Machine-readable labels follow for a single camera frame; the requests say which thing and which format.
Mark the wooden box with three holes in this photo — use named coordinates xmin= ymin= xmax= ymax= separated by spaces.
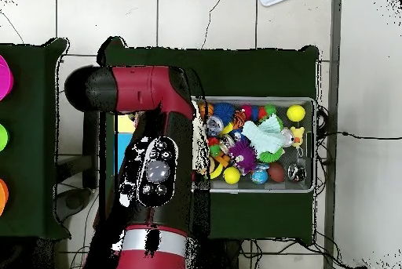
xmin=113 ymin=113 xmax=139 ymax=173

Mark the small orange basketball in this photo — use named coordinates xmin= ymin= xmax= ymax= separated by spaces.
xmin=199 ymin=103 xmax=215 ymax=120

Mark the blue spiky ball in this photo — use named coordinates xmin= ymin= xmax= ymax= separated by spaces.
xmin=213 ymin=102 xmax=236 ymax=124

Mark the purple spiky toy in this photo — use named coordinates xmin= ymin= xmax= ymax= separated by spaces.
xmin=228 ymin=139 xmax=258 ymax=174

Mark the yellow ball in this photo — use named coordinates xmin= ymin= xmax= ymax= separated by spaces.
xmin=222 ymin=166 xmax=241 ymax=185
xmin=286 ymin=104 xmax=306 ymax=122

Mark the mint green cloth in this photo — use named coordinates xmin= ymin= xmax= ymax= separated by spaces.
xmin=241 ymin=113 xmax=288 ymax=154

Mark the globe print ball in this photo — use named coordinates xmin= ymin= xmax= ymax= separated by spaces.
xmin=250 ymin=165 xmax=269 ymax=185

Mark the green spiky ball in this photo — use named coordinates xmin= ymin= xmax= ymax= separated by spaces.
xmin=258 ymin=147 xmax=285 ymax=163

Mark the dark green tablecloth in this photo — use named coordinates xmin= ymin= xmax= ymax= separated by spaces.
xmin=98 ymin=36 xmax=320 ymax=245
xmin=0 ymin=38 xmax=71 ymax=240

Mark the yellow plush duck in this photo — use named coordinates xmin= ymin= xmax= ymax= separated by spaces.
xmin=290 ymin=125 xmax=305 ymax=148

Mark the black and silver can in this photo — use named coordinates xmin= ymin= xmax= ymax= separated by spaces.
xmin=287 ymin=163 xmax=307 ymax=182

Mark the lime green plastic cup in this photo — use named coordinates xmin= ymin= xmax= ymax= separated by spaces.
xmin=0 ymin=123 xmax=9 ymax=152

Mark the pink plastic bowl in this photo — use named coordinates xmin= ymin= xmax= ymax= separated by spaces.
xmin=0 ymin=54 xmax=14 ymax=102

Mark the orange plastic bowl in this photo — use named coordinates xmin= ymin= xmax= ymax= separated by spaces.
xmin=0 ymin=178 xmax=9 ymax=216

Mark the wire mesh bin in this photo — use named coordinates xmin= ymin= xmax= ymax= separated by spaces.
xmin=191 ymin=96 xmax=318 ymax=194

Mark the grey metal rail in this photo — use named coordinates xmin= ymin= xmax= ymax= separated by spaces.
xmin=323 ymin=0 xmax=342 ymax=269

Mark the black cable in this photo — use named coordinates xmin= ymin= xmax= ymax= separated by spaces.
xmin=316 ymin=129 xmax=402 ymax=141

